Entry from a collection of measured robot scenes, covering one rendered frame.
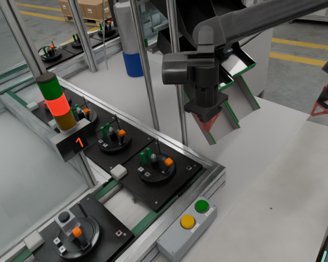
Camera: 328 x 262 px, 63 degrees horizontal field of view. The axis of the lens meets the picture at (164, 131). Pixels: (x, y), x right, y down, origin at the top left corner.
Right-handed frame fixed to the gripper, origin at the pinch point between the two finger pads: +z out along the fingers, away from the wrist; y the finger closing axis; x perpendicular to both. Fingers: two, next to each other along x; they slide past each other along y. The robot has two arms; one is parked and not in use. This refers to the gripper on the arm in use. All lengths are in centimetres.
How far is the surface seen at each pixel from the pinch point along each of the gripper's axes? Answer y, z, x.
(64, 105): 23.4, -9.3, -28.7
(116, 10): -48, -3, -99
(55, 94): 24.5, -13.4, -28.7
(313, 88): -230, 122, -36
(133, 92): -35, 38, -82
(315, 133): -59, 37, 14
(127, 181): 14.9, 26.7, -23.7
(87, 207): 30.6, 26.9, -26.0
